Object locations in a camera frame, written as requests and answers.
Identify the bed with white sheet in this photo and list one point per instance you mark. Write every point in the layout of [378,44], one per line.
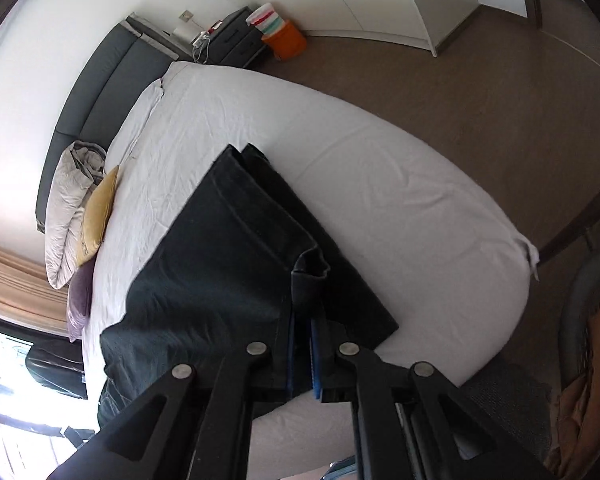
[436,250]

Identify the dark grey padded headboard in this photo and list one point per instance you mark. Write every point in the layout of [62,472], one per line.
[113,78]

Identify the black jacket on chair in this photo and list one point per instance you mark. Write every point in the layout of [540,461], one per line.
[58,365]

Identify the black denim pants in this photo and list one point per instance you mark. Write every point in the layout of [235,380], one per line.
[243,252]

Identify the purple cushion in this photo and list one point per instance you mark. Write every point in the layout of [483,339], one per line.
[79,300]

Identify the light blue gripper handle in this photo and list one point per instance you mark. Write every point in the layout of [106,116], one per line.
[343,469]

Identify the folded beige duvet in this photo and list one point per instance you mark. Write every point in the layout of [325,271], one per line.
[80,169]

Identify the beige curtain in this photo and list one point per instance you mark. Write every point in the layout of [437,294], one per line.
[26,298]

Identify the orange storage box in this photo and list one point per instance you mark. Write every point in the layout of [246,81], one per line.
[287,43]

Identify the striped white bin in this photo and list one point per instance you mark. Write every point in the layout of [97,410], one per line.
[266,20]

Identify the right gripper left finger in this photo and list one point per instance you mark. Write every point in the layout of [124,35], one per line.
[256,374]

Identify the dark grey nightstand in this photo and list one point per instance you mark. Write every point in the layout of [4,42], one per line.
[232,42]

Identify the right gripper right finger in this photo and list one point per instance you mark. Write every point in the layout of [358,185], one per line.
[378,394]

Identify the white pillow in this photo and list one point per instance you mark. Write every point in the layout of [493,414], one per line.
[129,133]

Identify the yellow cushion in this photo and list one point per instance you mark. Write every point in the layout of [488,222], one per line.
[96,215]

